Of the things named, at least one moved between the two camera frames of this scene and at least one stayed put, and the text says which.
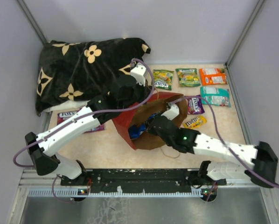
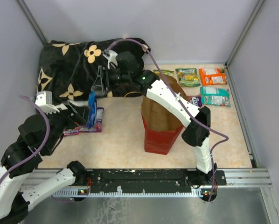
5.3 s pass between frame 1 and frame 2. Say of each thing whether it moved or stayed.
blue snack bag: moved
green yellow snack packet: stayed
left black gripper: moved
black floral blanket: stayed
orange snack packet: stayed
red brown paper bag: moved
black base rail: stayed
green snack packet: stayed
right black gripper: moved
